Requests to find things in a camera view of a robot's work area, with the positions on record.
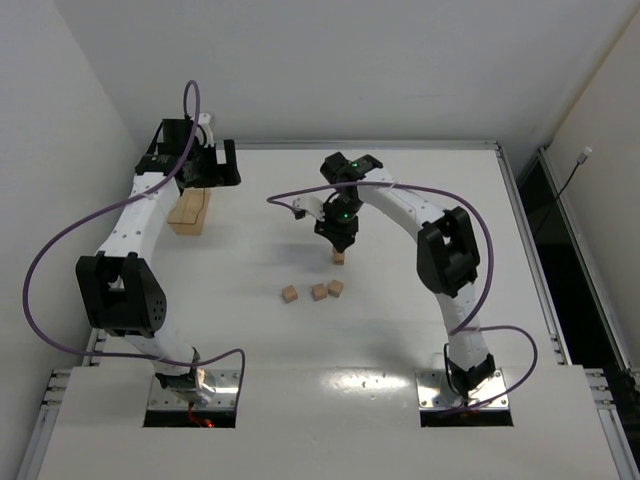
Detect black wall cable with plug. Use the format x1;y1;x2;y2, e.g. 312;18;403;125
534;146;593;241

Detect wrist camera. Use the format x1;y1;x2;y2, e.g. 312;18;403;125
196;113;215;147
291;194;325;222

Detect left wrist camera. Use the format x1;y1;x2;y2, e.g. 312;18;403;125
196;113;215;147

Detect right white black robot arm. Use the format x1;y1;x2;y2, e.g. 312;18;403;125
314;152;495;398

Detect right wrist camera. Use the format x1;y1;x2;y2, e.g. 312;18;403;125
291;194;325;222

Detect metal base plate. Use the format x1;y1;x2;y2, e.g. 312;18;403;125
415;369;509;413
147;369;241;412

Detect purple cable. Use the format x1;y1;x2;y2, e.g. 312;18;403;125
21;79;247;371
266;181;539;416

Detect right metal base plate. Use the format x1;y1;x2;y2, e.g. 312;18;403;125
415;369;509;413

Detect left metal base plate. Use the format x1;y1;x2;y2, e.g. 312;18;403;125
147;369;241;412

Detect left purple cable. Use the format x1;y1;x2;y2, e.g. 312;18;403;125
21;79;247;371

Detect aluminium table frame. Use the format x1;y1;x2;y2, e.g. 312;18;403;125
35;141;639;479

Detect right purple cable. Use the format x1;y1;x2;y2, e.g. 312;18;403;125
266;181;539;416

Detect wooden block tray box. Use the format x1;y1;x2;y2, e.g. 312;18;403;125
167;188;211;236

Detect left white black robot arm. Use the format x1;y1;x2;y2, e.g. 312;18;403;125
75;113;241;405

